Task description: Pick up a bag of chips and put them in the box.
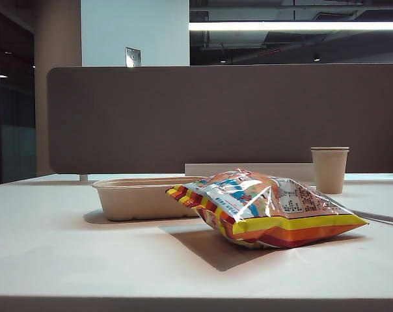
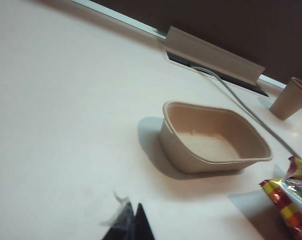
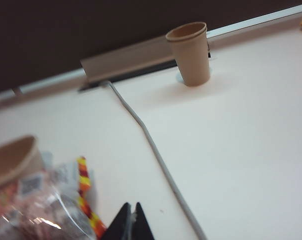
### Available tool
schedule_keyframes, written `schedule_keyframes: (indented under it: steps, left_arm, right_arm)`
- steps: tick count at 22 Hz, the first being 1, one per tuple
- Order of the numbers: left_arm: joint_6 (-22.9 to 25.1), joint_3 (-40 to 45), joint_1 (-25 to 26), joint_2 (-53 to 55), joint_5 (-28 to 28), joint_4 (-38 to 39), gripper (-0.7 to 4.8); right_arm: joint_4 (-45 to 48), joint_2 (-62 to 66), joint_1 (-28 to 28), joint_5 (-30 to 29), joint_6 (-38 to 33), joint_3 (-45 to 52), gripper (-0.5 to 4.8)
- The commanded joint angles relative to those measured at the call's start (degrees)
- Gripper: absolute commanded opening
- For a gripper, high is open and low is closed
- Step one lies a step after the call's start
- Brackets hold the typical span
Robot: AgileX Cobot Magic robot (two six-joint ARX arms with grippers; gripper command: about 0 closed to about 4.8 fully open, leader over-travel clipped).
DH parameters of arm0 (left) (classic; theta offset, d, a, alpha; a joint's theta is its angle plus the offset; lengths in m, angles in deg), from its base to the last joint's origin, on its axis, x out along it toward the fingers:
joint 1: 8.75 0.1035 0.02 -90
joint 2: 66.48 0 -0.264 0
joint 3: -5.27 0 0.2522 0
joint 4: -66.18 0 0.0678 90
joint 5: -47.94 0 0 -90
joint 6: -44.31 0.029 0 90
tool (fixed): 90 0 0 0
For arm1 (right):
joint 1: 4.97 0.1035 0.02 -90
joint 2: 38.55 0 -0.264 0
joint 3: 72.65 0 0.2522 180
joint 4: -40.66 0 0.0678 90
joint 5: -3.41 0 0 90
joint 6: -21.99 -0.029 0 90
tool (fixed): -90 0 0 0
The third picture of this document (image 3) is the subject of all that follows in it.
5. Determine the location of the beige pulp food box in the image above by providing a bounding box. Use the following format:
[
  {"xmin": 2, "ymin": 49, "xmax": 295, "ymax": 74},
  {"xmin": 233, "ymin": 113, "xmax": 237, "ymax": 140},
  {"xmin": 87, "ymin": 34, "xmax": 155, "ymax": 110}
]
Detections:
[{"xmin": 0, "ymin": 134, "xmax": 45, "ymax": 191}]

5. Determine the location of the orange yellow chips bag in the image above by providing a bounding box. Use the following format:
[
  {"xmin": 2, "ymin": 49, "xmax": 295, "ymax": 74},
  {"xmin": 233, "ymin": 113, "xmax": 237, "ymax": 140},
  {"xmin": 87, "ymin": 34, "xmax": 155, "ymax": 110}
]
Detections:
[{"xmin": 0, "ymin": 151, "xmax": 108, "ymax": 240}]

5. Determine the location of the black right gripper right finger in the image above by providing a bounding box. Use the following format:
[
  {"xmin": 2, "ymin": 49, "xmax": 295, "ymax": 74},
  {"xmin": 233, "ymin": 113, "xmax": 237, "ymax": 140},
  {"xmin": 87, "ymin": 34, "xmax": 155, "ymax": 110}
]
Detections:
[{"xmin": 133, "ymin": 201, "xmax": 156, "ymax": 240}]

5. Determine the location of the beige paper cup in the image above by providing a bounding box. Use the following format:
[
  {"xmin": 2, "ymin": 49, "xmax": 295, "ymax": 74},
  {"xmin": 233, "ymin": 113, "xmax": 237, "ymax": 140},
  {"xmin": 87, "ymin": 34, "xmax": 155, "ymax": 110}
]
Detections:
[{"xmin": 165, "ymin": 21, "xmax": 212, "ymax": 88}]

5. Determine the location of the grey cable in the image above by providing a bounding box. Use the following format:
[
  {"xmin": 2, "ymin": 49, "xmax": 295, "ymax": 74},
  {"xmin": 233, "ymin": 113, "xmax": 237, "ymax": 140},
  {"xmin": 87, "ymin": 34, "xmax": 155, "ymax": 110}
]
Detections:
[{"xmin": 100, "ymin": 80, "xmax": 208, "ymax": 240}]

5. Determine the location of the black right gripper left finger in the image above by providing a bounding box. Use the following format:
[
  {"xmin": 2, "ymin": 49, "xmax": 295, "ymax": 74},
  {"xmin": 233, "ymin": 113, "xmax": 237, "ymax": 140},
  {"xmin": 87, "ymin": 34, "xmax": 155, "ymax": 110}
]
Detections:
[{"xmin": 100, "ymin": 202, "xmax": 132, "ymax": 240}]

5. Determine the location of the beige cable tray flap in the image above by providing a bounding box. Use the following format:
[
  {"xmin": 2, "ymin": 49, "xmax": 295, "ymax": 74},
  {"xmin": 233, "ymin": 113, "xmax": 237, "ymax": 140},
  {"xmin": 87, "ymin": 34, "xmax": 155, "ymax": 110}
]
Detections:
[{"xmin": 79, "ymin": 29, "xmax": 212, "ymax": 86}]

